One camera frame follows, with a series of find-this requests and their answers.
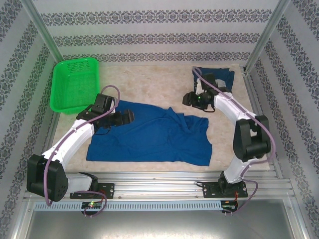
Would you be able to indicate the bright blue printed t-shirt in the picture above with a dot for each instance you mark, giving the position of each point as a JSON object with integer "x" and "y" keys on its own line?
{"x": 149, "y": 139}

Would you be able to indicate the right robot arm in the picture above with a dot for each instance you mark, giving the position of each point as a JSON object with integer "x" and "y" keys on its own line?
{"x": 224, "y": 109}

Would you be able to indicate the folded navy printed t-shirt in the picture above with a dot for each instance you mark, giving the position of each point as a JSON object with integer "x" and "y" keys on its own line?
{"x": 228, "y": 77}

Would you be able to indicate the green plastic basket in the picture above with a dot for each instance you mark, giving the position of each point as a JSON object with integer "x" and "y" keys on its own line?
{"x": 74, "y": 82}

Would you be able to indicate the small circuit board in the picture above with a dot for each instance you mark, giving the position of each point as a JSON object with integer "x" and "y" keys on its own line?
{"x": 229, "y": 205}
{"x": 91, "y": 204}

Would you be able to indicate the grey metal sheet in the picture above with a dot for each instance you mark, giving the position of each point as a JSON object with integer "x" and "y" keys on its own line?
{"x": 159, "y": 226}

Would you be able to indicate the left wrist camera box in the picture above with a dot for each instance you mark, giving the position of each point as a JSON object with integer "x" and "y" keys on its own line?
{"x": 114, "y": 107}

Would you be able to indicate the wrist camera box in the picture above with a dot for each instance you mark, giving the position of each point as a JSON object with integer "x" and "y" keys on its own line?
{"x": 199, "y": 87}
{"x": 114, "y": 107}

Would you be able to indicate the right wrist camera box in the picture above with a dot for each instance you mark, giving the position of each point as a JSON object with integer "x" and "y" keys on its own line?
{"x": 199, "y": 87}

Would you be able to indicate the aluminium mounting rail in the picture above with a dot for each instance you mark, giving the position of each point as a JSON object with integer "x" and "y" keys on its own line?
{"x": 157, "y": 184}

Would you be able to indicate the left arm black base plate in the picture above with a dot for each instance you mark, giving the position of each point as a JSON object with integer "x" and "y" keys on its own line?
{"x": 109, "y": 190}

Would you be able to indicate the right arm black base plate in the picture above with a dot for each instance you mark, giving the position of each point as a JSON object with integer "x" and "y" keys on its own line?
{"x": 209, "y": 191}

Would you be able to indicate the aluminium corner post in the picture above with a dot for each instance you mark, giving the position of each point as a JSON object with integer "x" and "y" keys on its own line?
{"x": 42, "y": 30}
{"x": 270, "y": 30}

